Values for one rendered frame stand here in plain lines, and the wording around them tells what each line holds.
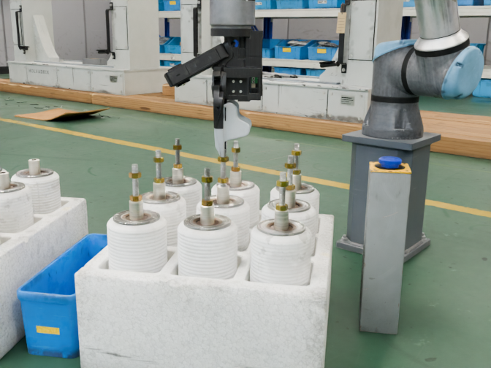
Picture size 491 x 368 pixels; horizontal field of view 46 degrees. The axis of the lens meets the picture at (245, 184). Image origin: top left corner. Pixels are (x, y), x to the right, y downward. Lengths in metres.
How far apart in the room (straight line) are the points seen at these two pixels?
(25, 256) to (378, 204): 0.64
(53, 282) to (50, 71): 4.04
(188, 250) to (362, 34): 2.41
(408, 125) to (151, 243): 0.76
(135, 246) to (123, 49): 3.58
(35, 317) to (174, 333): 0.26
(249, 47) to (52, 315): 0.55
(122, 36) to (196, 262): 3.63
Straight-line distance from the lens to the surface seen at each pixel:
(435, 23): 1.33
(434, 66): 1.34
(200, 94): 3.81
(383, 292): 1.11
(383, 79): 1.44
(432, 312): 1.26
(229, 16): 0.95
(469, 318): 1.26
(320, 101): 3.25
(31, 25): 5.58
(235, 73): 0.95
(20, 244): 1.11
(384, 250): 1.08
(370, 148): 1.45
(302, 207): 1.00
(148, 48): 4.52
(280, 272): 0.88
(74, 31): 8.50
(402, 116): 1.45
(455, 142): 2.87
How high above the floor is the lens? 0.55
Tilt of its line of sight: 15 degrees down
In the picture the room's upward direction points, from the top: 1 degrees clockwise
